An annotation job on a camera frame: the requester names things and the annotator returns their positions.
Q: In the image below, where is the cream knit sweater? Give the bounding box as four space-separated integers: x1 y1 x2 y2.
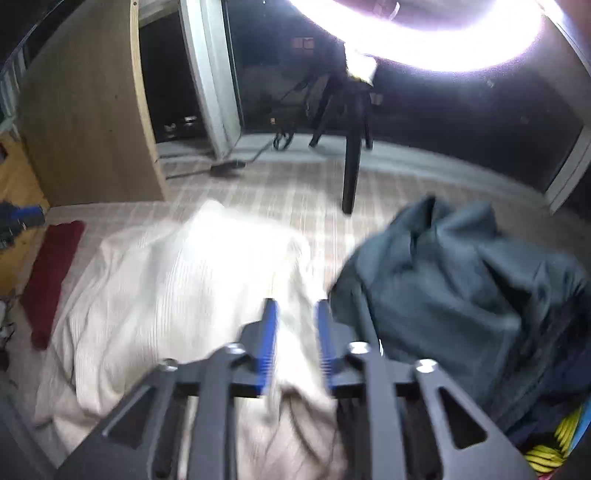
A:
34 201 346 479

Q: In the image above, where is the light wood wardrobe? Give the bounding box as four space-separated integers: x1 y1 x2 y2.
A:
17 1 166 206

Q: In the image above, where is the dark red cloth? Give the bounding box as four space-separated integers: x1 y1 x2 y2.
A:
20 220 85 350

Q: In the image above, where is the yellow black striped garment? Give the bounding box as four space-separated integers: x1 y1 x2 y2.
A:
524 401 590 479

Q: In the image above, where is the ring light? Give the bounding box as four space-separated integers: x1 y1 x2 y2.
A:
291 1 544 74

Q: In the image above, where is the plaid bed sheet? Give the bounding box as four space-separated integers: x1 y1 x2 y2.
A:
9 162 590 479

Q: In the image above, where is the pine wood headboard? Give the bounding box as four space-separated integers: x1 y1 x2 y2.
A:
1 132 49 296

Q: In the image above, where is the black tripod stand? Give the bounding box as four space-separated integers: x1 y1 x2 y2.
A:
271 41 378 216

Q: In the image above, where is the dark teal jacket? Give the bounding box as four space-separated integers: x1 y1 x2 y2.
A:
329 197 590 443

